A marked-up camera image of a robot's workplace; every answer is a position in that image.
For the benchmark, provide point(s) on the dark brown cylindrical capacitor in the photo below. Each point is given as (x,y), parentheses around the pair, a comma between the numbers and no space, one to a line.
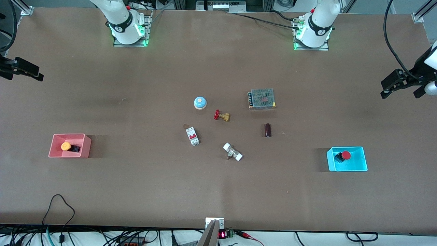
(268,130)

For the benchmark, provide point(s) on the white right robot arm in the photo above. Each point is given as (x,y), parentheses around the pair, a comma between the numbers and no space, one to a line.
(120,18)

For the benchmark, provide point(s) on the small red digit display module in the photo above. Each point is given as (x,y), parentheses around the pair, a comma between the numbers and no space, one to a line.
(226,234)

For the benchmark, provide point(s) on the cyan plastic bin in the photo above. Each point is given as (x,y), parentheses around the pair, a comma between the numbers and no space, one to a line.
(358,162)

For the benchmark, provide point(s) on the red push button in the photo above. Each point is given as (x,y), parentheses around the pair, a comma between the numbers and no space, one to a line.
(343,156)

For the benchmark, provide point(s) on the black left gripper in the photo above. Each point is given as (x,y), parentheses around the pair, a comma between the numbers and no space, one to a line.
(418,69)

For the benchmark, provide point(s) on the white and red circuit breaker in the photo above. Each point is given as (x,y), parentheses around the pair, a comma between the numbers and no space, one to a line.
(193,136)

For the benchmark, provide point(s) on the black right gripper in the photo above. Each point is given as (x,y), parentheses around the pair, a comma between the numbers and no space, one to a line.
(7,64)

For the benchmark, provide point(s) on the yellow push button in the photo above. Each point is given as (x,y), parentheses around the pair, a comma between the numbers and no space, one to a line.
(68,147)

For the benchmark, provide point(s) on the white and metal pipe fitting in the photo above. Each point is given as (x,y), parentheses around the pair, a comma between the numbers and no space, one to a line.
(233,151)

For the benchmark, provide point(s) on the aluminium frame profile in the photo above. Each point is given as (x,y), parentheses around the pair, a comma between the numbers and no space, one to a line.
(423,12)
(24,7)

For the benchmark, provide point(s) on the pink plastic bin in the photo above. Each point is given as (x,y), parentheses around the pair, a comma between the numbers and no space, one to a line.
(56,150)

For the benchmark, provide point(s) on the grey camera mount bar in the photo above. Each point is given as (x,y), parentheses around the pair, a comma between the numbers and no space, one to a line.
(210,235)

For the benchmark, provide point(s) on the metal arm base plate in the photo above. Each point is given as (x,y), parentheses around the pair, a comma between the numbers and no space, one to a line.
(307,48)
(147,32)

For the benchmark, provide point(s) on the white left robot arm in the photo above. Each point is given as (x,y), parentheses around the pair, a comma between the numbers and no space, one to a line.
(319,24)

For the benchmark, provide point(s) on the metal mesh power supply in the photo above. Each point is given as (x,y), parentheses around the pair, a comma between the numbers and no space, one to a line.
(262,98)

